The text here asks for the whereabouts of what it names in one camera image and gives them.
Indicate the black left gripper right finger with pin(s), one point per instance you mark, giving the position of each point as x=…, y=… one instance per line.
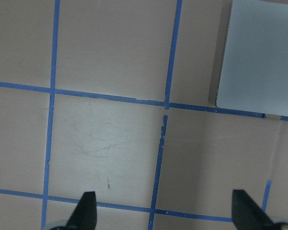
x=247, y=215

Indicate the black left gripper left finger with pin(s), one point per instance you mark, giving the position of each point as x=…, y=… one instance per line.
x=84, y=216

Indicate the silver laptop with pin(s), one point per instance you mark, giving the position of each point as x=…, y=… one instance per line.
x=254, y=72

